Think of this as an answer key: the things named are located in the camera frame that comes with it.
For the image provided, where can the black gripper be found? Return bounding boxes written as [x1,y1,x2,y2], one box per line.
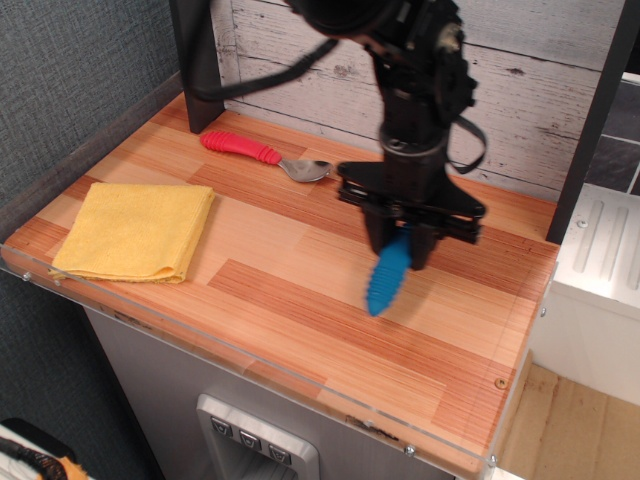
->
[338,147,486,271]

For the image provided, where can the blue handled metal fork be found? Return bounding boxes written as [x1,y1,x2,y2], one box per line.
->
[366,225,411,316]

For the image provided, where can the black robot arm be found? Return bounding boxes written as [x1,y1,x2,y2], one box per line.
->
[289,1,486,270]

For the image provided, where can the clear acrylic edge guard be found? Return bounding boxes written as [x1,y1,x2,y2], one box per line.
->
[2,245,502,479]

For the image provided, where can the silver dispenser button panel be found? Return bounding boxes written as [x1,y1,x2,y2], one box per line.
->
[196,394,321,479]

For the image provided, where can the grey cabinet front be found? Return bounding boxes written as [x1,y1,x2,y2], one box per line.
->
[87,310,452,479]

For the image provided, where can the yellow folded cloth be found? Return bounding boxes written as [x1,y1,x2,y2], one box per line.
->
[49,183,215,284]

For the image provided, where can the orange sponge piece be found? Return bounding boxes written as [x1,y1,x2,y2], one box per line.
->
[59,457,90,480]

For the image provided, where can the red handled metal spoon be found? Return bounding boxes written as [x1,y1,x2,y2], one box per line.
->
[200,131,333,183]

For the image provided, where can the black braided cable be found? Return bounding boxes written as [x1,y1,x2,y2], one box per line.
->
[192,37,341,103]

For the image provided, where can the dark left shelf post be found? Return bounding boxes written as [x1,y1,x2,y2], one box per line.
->
[169,0,225,134]

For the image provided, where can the dark shelf post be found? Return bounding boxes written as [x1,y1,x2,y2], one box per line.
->
[546,0,639,245]
[169,0,225,134]

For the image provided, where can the dark right shelf post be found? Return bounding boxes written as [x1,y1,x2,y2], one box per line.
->
[546,0,639,245]

